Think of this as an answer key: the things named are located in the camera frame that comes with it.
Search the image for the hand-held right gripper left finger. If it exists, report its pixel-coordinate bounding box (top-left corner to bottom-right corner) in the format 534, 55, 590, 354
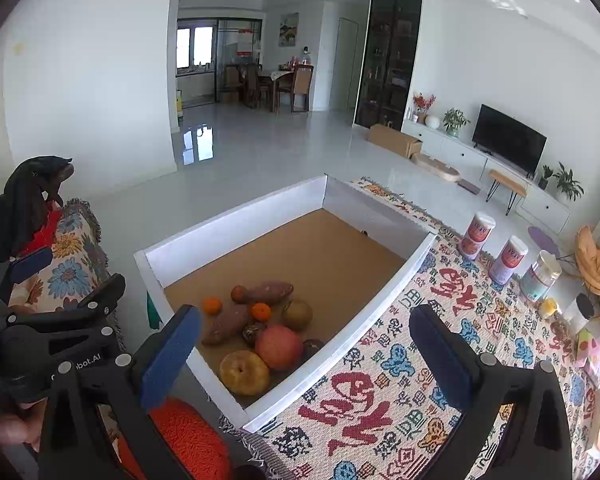
37, 304, 203, 480

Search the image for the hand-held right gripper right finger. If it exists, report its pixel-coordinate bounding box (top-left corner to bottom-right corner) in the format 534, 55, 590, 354
408, 303, 574, 480

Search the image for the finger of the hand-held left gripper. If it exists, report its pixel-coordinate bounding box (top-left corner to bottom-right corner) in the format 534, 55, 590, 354
4, 275, 127, 329
0, 245, 55, 302

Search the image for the brown sweet potato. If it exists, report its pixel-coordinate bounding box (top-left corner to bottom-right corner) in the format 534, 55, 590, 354
201, 304, 253, 347

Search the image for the yellow apple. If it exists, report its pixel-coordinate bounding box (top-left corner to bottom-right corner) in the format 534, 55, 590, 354
218, 350, 271, 396

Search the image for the dark brown dried date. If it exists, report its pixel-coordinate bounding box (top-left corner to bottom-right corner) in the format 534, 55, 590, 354
242, 323, 268, 346

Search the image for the red apple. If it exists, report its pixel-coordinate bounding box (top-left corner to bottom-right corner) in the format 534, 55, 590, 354
254, 325, 304, 372

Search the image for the purple sweet potato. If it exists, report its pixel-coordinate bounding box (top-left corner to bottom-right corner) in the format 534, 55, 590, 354
231, 281, 295, 306

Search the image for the brown pear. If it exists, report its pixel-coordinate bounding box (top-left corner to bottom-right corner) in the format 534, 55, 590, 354
281, 300, 314, 332

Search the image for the white box with cork bottom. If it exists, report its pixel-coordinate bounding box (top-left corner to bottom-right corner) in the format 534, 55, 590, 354
133, 174, 438, 433

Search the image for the person's left hand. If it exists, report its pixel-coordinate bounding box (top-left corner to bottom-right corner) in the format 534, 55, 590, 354
0, 402, 47, 452

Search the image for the floral sofa cover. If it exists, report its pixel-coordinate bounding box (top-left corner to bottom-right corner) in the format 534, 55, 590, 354
7, 197, 126, 356

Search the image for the black cloth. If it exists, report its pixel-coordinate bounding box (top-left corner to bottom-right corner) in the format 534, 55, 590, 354
2, 156, 75, 256

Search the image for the printed woven blanket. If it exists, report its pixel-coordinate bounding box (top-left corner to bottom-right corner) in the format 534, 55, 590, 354
220, 177, 600, 480

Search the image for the orange textured cushion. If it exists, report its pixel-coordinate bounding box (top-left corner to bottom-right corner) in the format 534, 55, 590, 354
117, 397, 233, 480

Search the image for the pink label can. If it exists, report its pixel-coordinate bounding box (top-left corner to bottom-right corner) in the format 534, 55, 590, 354
489, 235, 529, 286
457, 212, 497, 261

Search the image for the clear jar with teal label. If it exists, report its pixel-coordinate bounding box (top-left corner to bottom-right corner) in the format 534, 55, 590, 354
521, 250, 562, 303

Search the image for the clear container with black lid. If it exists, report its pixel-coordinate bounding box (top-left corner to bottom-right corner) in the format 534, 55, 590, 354
562, 292, 595, 333

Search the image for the pink patterned snack bag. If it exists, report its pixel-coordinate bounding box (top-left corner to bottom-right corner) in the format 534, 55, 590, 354
575, 327, 600, 376

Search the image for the purple round mat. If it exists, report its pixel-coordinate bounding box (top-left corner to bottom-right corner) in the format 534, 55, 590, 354
527, 226, 562, 260

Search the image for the wooden stool with metal legs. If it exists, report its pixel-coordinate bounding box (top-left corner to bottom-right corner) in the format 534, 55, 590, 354
486, 169, 528, 216

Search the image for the curved cardboard cat scratcher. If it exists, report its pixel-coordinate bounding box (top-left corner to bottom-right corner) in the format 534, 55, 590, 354
412, 152, 462, 183

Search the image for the large leafy potted plant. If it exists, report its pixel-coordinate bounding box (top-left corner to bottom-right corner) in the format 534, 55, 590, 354
552, 161, 584, 202

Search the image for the cardboard box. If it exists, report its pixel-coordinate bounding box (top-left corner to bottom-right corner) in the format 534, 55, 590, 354
368, 123, 423, 160

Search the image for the black flat television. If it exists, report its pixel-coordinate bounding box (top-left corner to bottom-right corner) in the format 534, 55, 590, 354
472, 104, 548, 177

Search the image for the green potted plant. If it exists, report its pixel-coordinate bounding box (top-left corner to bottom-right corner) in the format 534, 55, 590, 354
442, 107, 471, 138

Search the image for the red flower bouquet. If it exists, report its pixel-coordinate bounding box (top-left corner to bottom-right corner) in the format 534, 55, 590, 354
412, 92, 437, 125

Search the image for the wooden dining chair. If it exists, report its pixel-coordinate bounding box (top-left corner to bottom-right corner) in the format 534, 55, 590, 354
242, 62, 271, 109
290, 64, 315, 113
223, 63, 243, 103

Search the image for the dining table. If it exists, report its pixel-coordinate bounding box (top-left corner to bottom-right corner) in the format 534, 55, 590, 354
257, 67, 296, 111

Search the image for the dark glass display cabinet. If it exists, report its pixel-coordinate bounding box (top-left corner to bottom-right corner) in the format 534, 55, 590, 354
352, 0, 424, 131

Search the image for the framed wall painting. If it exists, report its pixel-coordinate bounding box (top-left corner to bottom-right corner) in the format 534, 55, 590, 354
278, 12, 300, 47

